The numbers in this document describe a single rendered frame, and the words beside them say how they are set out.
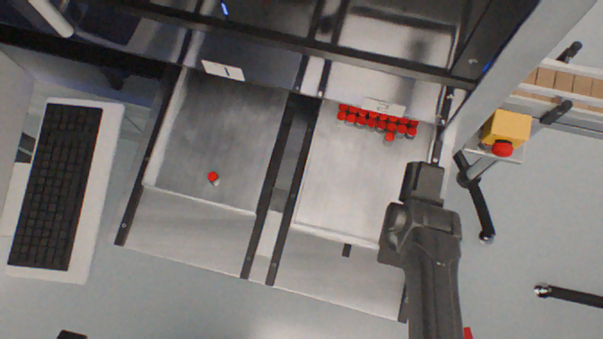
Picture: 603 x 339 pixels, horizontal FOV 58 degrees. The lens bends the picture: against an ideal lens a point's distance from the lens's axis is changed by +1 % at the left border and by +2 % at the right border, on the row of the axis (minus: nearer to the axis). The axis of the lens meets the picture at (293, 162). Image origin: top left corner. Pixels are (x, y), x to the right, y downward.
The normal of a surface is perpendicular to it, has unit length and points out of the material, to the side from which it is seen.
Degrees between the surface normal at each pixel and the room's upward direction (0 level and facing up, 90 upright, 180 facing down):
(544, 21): 90
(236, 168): 0
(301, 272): 0
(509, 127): 0
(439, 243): 38
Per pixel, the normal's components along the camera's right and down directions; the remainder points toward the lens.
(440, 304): 0.23, -0.74
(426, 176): 0.11, -0.27
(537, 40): -0.25, 0.94
